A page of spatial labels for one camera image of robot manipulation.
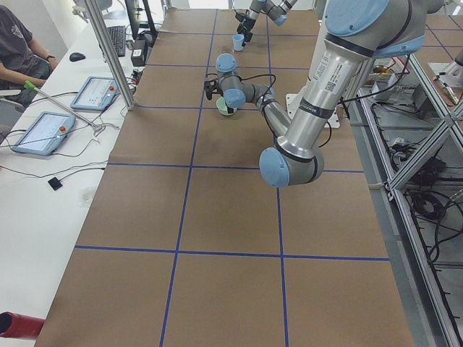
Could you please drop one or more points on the aluminium frame post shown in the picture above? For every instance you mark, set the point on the aluminium frame post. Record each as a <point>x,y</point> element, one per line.
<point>109,52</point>

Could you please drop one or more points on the black box device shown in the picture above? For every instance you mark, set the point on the black box device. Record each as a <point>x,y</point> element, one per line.
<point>139,53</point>

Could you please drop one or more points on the lower teach pendant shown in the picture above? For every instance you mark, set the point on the lower teach pendant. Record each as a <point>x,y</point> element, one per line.
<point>45,134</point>

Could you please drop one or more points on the teach pendant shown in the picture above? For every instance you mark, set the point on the teach pendant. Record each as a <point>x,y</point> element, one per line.
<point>97,94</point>
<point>45,134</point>

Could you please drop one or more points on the black keyboard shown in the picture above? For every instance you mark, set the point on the black keyboard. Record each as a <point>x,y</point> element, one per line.
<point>118,38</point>

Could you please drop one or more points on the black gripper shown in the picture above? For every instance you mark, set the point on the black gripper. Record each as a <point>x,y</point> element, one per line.
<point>250,26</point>
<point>230,107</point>

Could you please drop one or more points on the red cylinder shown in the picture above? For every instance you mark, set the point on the red cylinder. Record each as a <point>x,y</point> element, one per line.
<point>20,326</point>

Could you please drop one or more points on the black monitor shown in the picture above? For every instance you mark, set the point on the black monitor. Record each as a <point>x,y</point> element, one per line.
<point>134,9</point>

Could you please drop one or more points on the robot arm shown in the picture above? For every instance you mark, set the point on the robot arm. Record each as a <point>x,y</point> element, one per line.
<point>276,12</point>
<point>356,31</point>

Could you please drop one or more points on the light blue plastic cup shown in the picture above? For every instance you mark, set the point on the light blue plastic cup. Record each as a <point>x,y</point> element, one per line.
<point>238,40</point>

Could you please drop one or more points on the upper teach pendant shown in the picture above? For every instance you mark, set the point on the upper teach pendant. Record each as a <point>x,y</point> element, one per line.
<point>97,94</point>

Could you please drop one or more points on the seated person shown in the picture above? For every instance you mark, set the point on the seated person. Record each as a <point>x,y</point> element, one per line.
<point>23,59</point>

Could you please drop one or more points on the black computer mouse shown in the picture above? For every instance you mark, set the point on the black computer mouse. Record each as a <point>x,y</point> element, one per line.
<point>76,56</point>

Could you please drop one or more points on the metal rod with handle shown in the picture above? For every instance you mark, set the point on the metal rod with handle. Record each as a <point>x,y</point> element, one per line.
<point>97,128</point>

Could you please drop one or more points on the pale green bowl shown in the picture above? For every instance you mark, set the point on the pale green bowl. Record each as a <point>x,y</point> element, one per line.
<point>222,107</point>

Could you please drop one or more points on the small black square pad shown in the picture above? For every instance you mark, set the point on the small black square pad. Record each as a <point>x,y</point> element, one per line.
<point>55,183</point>

